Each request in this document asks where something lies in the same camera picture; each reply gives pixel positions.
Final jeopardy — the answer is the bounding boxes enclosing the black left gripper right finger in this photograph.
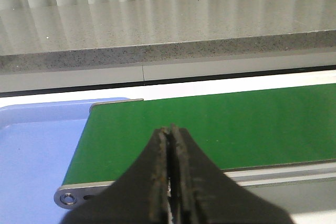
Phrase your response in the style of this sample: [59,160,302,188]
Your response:
[169,125,293,223]

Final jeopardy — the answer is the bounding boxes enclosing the grey speckled stone counter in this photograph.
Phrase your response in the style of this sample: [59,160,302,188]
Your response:
[1,0,335,74]

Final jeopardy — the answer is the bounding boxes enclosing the green conveyor belt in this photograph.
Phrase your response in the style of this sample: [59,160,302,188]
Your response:
[54,84,335,209]

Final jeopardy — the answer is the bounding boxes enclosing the blue plastic tray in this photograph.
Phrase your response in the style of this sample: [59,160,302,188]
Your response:
[0,97,131,224]

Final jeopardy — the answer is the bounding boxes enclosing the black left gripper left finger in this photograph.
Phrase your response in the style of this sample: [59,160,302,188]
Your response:
[61,129,169,223]

